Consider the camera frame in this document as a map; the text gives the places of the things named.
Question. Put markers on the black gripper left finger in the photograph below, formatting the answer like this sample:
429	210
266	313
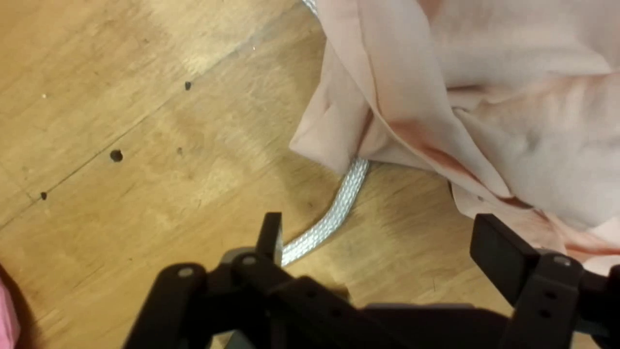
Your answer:
175	304

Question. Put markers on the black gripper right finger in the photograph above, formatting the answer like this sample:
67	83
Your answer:
549	304

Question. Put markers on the pink t-shirt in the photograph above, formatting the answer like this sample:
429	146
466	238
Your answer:
7	317

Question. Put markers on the peach t-shirt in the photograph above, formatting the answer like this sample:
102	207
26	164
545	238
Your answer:
516	98

